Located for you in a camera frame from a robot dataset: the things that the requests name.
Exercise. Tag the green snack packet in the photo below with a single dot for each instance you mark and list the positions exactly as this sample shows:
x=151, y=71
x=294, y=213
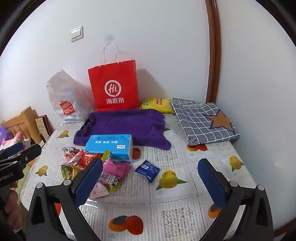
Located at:
x=66, y=172

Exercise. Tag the person's left forearm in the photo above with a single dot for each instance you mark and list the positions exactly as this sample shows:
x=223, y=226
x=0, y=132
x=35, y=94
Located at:
x=13, y=236

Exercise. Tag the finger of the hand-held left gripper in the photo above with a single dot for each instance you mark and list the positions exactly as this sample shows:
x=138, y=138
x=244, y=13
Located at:
x=13, y=147
x=27, y=155

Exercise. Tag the red snack packet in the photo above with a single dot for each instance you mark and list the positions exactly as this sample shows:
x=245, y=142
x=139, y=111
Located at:
x=89, y=158

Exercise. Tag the fruit print tablecloth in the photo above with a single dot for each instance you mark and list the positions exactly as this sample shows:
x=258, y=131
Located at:
x=185, y=157

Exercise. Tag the blue tissue pack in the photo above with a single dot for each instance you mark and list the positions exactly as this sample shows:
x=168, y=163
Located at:
x=108, y=143

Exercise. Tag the pink cartoon snack packet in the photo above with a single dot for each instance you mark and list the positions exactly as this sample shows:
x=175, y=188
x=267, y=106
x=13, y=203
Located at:
x=118, y=170

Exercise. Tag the red paper bag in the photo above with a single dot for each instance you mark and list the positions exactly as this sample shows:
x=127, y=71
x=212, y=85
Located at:
x=113, y=78

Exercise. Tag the person's left hand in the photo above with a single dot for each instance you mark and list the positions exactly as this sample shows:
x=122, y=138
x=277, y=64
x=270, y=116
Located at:
x=13, y=208

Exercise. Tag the purple towel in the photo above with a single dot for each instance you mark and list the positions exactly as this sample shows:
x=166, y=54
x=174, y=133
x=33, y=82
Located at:
x=129, y=125

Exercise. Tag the purple plush toy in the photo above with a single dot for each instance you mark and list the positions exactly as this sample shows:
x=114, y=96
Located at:
x=4, y=134

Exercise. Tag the yellow chips bag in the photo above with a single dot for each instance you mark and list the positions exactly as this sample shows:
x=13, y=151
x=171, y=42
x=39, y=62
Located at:
x=155, y=104

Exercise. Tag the clear wall hook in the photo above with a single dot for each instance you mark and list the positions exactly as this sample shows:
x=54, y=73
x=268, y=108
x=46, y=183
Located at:
x=110, y=38

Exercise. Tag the wooden door frame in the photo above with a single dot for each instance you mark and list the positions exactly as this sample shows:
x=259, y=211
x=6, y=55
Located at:
x=214, y=46

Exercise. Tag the dark blue snack packet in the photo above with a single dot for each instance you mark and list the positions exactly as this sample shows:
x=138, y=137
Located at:
x=147, y=170

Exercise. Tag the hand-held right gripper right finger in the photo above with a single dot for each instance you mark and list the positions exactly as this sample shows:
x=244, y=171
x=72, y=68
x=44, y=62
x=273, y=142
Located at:
x=211, y=185

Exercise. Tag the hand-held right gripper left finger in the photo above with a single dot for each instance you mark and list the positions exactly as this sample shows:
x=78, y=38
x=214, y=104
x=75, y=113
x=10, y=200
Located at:
x=89, y=183

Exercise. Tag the white plastic bag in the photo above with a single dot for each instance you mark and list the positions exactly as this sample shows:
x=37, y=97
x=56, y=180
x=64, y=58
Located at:
x=67, y=92

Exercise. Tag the white light switch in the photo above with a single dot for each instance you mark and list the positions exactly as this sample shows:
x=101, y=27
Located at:
x=76, y=34

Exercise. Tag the patterned box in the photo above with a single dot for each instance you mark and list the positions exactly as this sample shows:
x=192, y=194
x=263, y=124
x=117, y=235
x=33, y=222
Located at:
x=42, y=128

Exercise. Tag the grey checked cloth star patch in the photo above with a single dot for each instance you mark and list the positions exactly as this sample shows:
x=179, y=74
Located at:
x=198, y=120

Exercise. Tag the pink strawberry snack packet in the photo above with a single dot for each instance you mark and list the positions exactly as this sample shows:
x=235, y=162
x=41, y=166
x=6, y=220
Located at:
x=72, y=161

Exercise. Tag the white berry snack packet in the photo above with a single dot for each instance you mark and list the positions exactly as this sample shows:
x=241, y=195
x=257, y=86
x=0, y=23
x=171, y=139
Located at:
x=99, y=191

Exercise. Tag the panda snack packet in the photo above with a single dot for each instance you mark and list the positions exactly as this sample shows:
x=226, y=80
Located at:
x=69, y=150

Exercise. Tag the pink white plush toy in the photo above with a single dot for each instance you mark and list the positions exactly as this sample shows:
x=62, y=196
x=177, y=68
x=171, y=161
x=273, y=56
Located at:
x=13, y=140

